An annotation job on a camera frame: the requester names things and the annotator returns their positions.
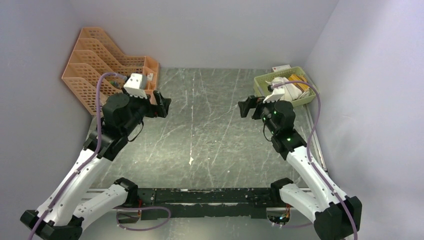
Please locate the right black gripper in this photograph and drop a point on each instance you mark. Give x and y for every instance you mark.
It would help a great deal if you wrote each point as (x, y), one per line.
(251, 103)

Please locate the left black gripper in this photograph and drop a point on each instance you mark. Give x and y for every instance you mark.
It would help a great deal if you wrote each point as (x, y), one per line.
(153, 110)

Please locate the cream white towel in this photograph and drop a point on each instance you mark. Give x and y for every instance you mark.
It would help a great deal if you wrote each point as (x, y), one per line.
(291, 92)

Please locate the yellow brown bear towel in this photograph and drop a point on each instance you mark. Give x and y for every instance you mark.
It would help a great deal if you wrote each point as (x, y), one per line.
(302, 87)

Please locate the orange plastic file organizer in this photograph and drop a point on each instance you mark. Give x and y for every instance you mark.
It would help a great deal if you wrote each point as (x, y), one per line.
(94, 54)

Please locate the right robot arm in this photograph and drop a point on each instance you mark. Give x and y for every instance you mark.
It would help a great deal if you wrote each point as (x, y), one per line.
(304, 165)

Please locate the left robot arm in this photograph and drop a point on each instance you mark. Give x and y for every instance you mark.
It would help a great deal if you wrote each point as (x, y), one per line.
(86, 165)

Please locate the green plastic basket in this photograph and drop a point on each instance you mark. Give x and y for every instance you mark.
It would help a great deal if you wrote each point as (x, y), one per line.
(262, 82)

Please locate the white red card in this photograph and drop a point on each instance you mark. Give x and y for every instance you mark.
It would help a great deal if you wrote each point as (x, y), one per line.
(281, 68)

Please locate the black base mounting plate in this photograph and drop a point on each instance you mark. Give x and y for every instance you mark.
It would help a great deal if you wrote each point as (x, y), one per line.
(253, 202)

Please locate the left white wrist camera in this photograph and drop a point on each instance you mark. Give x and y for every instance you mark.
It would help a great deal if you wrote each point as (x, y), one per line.
(135, 85)

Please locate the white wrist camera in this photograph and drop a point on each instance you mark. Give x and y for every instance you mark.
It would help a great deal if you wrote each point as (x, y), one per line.
(275, 96)
(135, 85)

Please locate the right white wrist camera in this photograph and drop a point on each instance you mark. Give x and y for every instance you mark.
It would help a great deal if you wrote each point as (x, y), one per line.
(275, 96)

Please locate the aluminium rail frame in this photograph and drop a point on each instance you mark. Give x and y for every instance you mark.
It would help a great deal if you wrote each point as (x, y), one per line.
(334, 217)

